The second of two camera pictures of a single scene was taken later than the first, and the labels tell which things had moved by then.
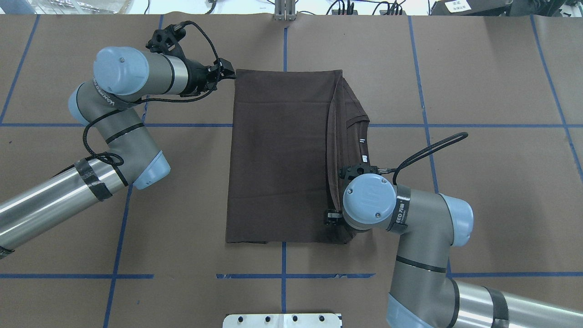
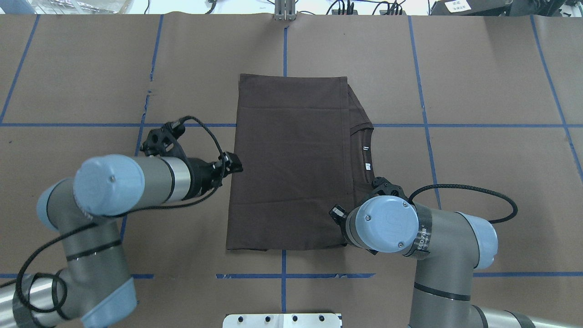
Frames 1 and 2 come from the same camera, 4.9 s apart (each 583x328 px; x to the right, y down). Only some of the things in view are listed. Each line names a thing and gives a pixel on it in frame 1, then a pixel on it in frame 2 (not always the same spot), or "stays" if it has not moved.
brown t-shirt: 291,133 stays
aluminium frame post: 284,10 stays
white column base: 281,320 stays
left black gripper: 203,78 to 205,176
